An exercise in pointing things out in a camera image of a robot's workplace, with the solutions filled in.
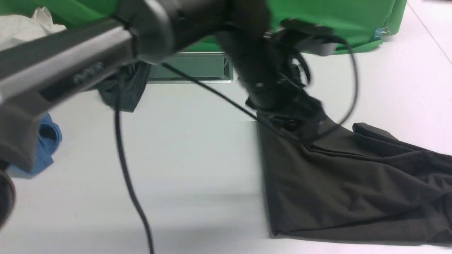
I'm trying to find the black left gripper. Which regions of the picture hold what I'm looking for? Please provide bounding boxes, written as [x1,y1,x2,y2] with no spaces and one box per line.
[216,30,326,145]

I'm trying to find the blue binder clip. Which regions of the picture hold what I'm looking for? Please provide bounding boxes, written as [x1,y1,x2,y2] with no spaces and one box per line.
[373,27,391,41]

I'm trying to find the green backdrop cloth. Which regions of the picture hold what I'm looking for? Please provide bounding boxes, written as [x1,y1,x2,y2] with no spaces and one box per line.
[0,0,407,53]

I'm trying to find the white crumpled cloth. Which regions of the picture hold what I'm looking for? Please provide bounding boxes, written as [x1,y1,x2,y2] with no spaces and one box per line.
[0,7,67,50]

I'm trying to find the blue crumpled shirt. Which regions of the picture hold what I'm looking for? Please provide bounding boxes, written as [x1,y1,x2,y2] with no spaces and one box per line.
[7,113,63,179]

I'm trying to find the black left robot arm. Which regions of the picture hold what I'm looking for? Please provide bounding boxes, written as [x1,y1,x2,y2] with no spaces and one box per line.
[1,0,334,226]

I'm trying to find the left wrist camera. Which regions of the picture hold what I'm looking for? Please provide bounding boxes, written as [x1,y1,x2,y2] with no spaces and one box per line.
[271,18,348,56]

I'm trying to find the dark teal crumpled shirt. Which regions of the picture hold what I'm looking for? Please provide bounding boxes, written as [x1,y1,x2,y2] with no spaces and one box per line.
[94,61,151,113]

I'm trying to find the dark gray long-sleeve shirt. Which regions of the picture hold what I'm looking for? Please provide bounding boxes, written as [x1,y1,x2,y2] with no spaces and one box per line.
[258,123,452,245]

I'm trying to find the metal table cable hatch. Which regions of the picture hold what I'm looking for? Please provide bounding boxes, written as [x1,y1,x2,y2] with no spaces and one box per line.
[148,52,234,84]

